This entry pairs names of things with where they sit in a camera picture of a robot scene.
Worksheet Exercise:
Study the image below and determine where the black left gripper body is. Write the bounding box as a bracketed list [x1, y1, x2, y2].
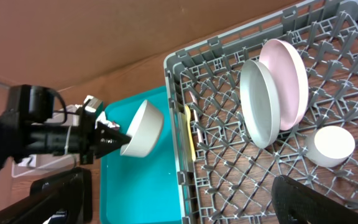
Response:
[75, 105, 96, 165]

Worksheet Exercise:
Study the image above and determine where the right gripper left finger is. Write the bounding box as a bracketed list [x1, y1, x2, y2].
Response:
[0, 167, 88, 224]

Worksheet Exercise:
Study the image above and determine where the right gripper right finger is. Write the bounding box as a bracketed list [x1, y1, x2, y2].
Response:
[272, 175, 358, 224]

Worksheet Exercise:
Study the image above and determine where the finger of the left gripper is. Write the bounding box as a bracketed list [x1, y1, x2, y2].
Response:
[93, 122, 131, 157]

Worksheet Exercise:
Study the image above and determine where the grey bowl of rice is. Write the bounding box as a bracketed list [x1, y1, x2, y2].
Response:
[120, 100, 164, 157]

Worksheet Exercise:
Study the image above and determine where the white cup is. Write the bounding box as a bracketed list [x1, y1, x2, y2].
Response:
[305, 126, 356, 167]

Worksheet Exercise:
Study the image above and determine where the yellow plastic spoon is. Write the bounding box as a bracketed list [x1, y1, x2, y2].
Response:
[185, 105, 196, 161]

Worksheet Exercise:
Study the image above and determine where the grey round plate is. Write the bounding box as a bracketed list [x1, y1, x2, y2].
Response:
[240, 60, 281, 148]

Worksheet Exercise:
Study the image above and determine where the white round plate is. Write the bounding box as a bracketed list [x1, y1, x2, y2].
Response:
[259, 39, 308, 131]

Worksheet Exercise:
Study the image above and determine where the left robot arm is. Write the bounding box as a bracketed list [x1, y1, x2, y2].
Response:
[0, 85, 131, 170]

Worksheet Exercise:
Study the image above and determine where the grey dishwasher rack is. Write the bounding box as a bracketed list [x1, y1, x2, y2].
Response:
[164, 1, 358, 223]

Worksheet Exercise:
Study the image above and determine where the black plastic tray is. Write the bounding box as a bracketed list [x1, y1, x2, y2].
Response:
[30, 167, 93, 223]

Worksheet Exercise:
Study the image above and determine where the red snack wrapper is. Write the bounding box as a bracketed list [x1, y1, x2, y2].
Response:
[106, 121, 120, 131]

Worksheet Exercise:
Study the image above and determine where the crumpled white napkin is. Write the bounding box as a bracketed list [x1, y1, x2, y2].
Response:
[95, 111, 110, 128]

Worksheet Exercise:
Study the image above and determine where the clear plastic bin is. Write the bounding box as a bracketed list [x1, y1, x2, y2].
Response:
[0, 74, 83, 179]

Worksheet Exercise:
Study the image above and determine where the teal serving tray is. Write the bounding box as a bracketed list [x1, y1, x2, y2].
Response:
[99, 86, 181, 223]

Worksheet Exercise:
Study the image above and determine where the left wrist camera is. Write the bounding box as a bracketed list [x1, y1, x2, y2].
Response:
[83, 95, 104, 116]

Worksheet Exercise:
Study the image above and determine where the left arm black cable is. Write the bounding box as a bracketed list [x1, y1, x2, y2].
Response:
[50, 88, 80, 125]

